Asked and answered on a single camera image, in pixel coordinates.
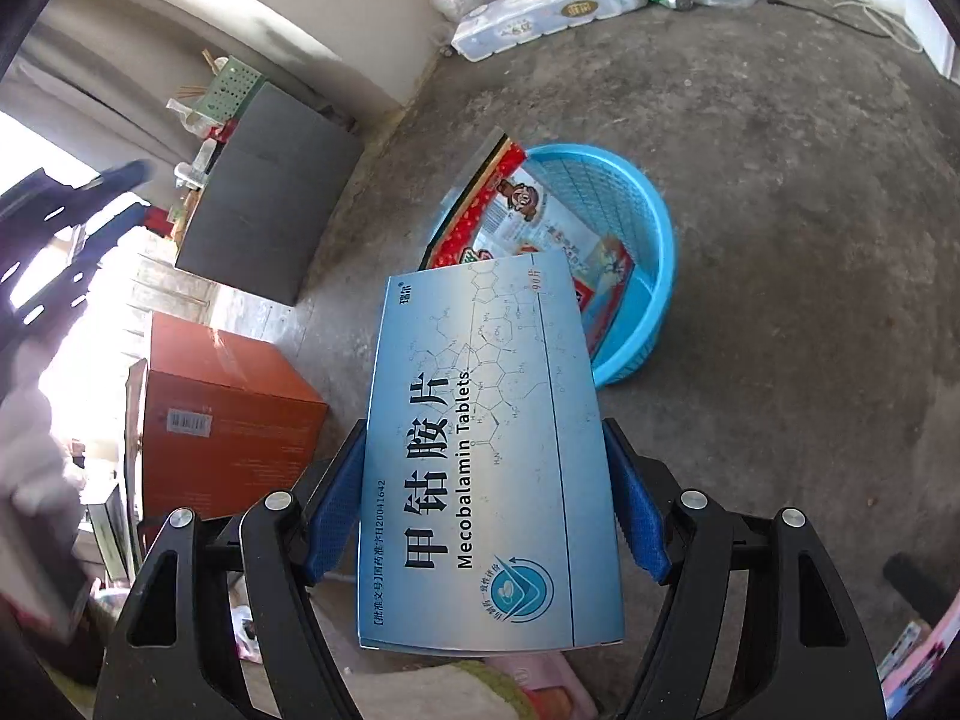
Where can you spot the red printed snack bag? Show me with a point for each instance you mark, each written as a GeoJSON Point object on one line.
{"type": "Point", "coordinates": [517, 202]}

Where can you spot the green perforated basket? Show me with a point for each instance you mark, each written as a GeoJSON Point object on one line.
{"type": "Point", "coordinates": [232, 90]}

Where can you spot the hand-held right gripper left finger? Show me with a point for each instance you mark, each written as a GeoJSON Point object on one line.
{"type": "Point", "coordinates": [334, 502]}

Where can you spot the grey cabinet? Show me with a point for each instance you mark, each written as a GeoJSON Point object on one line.
{"type": "Point", "coordinates": [255, 195]}

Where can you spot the pink slipper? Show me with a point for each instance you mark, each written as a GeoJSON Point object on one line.
{"type": "Point", "coordinates": [547, 679]}

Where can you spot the person's left hand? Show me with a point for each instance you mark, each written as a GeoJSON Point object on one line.
{"type": "Point", "coordinates": [37, 435]}

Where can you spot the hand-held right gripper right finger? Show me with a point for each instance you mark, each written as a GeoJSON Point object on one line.
{"type": "Point", "coordinates": [641, 510]}

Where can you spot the orange cardboard box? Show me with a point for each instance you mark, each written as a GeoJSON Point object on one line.
{"type": "Point", "coordinates": [225, 405]}

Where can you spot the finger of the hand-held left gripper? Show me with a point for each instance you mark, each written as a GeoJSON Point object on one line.
{"type": "Point", "coordinates": [112, 229]}
{"type": "Point", "coordinates": [112, 176]}

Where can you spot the blue plastic basket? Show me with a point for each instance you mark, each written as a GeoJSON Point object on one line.
{"type": "Point", "coordinates": [645, 240]}

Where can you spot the blue medicine box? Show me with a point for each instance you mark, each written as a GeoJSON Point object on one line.
{"type": "Point", "coordinates": [487, 465]}

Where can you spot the toilet paper pack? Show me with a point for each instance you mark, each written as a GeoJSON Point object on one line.
{"type": "Point", "coordinates": [540, 15]}

